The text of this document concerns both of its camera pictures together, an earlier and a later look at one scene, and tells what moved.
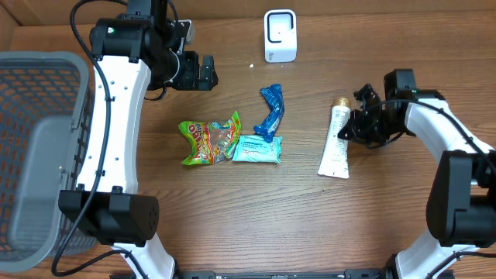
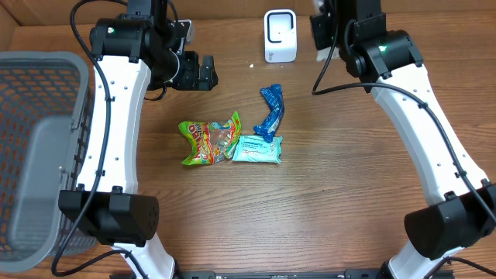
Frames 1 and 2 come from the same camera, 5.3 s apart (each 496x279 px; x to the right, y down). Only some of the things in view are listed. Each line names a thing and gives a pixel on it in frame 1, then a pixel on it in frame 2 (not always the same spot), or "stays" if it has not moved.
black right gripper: (355, 131) to (321, 36)
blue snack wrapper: (273, 94) stays
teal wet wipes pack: (253, 148) stays
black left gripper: (191, 79) stays
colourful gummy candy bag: (212, 142) stays
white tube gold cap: (335, 161) to (323, 55)
